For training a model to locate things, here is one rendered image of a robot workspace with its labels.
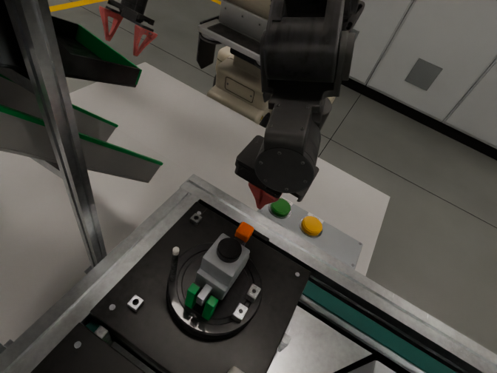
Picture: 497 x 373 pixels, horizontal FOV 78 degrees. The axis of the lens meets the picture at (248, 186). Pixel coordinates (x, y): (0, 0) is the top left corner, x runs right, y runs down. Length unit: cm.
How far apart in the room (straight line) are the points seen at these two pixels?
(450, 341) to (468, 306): 158
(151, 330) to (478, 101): 327
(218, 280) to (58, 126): 24
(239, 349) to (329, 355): 17
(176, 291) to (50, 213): 35
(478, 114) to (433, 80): 50
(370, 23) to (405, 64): 49
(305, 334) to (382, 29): 298
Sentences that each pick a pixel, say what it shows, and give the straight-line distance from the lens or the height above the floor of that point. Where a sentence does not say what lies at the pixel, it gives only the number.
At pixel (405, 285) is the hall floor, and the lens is 202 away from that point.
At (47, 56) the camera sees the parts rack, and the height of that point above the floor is 126.
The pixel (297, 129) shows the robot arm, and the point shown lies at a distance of 27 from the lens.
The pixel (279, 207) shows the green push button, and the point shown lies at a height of 97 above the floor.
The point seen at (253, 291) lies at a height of 101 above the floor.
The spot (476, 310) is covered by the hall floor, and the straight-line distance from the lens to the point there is 226.
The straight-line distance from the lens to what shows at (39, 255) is 67.
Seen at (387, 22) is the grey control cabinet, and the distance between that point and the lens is 328.
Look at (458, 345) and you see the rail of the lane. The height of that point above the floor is 95.
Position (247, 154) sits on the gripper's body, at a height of 115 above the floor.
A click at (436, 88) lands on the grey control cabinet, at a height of 36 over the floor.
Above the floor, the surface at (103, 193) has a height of 86.
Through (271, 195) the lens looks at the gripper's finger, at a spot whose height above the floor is 112.
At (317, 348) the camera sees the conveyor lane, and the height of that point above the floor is 92.
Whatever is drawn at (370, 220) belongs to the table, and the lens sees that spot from 85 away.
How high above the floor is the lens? 142
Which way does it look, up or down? 47 degrees down
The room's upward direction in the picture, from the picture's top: 19 degrees clockwise
